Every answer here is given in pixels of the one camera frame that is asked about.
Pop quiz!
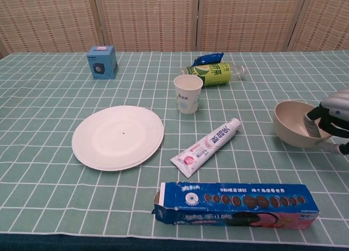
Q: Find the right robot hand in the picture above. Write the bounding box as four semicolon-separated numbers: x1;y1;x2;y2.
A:
304;87;349;156

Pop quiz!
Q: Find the beige bowl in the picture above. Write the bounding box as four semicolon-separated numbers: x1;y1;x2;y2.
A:
274;99;333;148

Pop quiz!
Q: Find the white paper cup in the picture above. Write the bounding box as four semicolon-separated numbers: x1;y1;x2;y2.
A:
173;74;204;115

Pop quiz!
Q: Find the white round plate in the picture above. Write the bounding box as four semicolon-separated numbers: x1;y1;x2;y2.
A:
71;105;165;171

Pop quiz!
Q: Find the green label tea bottle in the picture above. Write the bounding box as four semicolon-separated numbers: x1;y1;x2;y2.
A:
179;62;248;87

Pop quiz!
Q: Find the blue snack packet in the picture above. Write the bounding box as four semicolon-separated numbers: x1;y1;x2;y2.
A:
192;52;225;67

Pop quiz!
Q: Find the white pink toothpaste tube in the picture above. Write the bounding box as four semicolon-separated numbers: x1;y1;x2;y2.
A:
170;118;242;178

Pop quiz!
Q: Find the blue cookie box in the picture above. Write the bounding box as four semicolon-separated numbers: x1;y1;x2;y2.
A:
151;181;320;231

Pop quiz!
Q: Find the bamboo folding screen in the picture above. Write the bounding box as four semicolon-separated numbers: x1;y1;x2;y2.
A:
0;0;349;58

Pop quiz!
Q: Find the blue speaker box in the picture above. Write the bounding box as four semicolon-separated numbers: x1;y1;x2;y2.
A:
86;45;118;80

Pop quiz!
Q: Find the green checked tablecloth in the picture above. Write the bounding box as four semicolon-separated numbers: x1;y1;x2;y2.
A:
0;51;349;251

